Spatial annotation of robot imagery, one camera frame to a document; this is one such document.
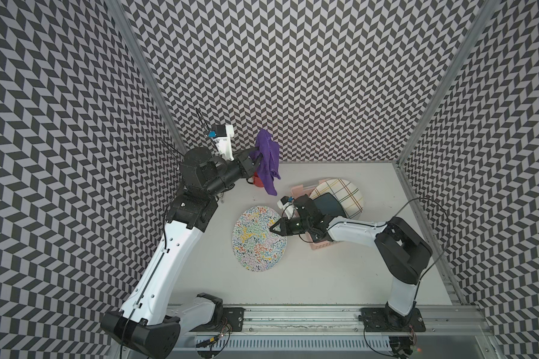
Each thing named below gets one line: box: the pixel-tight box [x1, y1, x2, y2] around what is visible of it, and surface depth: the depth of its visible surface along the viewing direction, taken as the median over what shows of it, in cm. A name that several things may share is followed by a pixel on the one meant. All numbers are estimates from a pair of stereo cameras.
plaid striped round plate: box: [309, 178, 364, 220], surface depth 95 cm
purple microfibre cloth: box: [250, 128, 282, 196], surface depth 60 cm
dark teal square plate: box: [312, 192, 347, 218], surface depth 97 cm
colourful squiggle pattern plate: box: [231, 205, 288, 273], surface depth 88 cm
